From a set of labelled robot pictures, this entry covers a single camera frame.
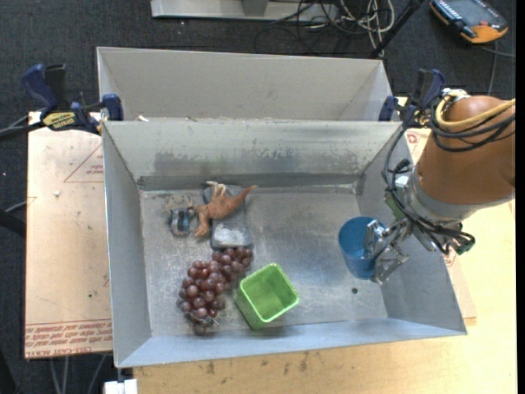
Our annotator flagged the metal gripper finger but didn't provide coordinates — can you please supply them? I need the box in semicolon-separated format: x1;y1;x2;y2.
371;249;411;286
363;218;389;261

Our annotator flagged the blue plastic cup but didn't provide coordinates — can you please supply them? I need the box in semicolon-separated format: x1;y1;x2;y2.
338;215;389;281

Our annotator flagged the grey metal bin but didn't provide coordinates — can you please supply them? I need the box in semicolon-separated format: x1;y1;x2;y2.
96;46;468;369

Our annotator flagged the green square plastic basket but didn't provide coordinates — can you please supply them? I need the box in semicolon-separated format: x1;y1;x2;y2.
233;262;301;331

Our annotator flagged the dark grey flat tray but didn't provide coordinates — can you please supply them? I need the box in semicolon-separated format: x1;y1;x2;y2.
202;185;254;250

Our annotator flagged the orange toy dinosaur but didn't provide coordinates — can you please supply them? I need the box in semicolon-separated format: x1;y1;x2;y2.
192;181;259;238

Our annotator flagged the red toy grape bunch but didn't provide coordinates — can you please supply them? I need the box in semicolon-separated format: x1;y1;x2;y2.
176;246;254;337

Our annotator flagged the blue and clear glass thing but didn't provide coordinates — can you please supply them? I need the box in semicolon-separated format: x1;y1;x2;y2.
167;205;198;238

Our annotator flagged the brown cardboard board, red print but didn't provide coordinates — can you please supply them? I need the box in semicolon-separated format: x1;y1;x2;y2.
24;111;479;361

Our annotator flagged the black cylinder on white bracket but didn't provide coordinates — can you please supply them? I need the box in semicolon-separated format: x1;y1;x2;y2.
383;158;413;190

